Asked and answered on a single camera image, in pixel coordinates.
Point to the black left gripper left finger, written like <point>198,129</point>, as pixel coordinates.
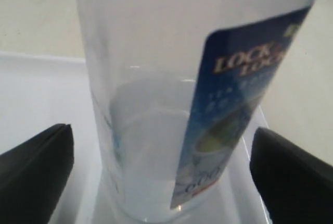
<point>34,175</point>

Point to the white rectangular plastic tray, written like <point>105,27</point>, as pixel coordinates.
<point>40,91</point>

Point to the clear plastic tall container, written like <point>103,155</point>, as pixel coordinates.
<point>174,85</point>

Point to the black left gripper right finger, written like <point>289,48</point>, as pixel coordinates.
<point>295,186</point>

